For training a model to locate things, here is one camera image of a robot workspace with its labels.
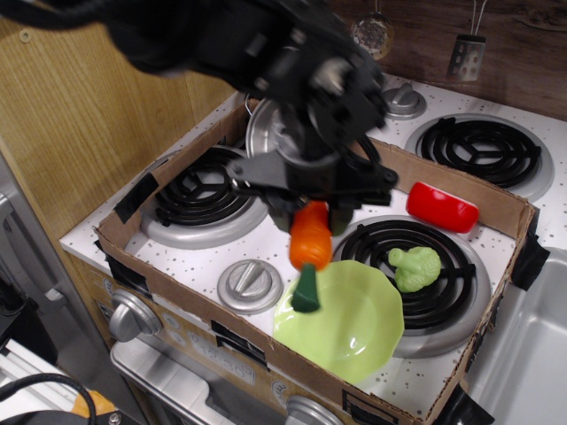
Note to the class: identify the green toy broccoli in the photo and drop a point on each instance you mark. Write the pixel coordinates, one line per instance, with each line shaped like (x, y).
(415, 269)

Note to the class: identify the silver stovetop knob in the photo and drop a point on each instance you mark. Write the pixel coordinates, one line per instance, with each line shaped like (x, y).
(250, 286)
(404, 103)

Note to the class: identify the red toy pepper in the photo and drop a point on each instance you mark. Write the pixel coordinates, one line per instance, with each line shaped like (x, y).
(441, 209)

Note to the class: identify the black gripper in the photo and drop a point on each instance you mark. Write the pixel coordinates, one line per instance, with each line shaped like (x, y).
(343, 181)

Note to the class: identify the grey toy sink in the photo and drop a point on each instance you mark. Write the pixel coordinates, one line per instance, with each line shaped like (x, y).
(519, 374)

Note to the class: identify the hanging metal grater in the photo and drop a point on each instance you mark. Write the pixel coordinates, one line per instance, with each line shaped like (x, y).
(466, 58)

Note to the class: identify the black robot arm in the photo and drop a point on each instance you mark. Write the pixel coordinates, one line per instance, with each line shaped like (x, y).
(296, 54)

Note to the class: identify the front left black burner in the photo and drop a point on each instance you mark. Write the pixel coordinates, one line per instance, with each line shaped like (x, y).
(198, 209)

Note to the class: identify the hanging metal strainer spoon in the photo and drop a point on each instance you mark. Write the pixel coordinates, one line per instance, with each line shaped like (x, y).
(374, 33)

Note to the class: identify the stainless steel pot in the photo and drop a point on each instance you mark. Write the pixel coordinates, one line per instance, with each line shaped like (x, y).
(274, 127)

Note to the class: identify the silver oven knob bottom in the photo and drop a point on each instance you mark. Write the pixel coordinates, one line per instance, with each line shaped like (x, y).
(304, 411)

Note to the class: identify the brown cardboard fence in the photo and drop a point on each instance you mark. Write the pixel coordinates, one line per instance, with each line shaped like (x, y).
(180, 287)

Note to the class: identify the back right black burner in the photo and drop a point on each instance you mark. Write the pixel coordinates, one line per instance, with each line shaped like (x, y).
(493, 149)

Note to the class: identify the orange toy carrot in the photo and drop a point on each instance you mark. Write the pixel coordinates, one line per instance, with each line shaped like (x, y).
(310, 252)

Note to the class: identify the silver oven door handle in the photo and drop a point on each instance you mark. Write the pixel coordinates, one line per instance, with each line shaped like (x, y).
(183, 393)

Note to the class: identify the silver oven knob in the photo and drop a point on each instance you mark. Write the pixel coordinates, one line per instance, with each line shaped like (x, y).
(304, 411)
(132, 317)

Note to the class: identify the light green plastic plate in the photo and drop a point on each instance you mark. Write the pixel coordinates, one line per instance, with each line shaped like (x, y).
(357, 327)

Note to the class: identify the silver oven knob left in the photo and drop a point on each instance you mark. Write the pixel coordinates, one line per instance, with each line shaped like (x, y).
(132, 317)

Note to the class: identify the silver stovetop knob back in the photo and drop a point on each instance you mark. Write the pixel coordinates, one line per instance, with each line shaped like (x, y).
(404, 103)

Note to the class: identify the silver stovetop knob front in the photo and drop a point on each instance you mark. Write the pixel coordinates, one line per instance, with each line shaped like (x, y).
(250, 286)

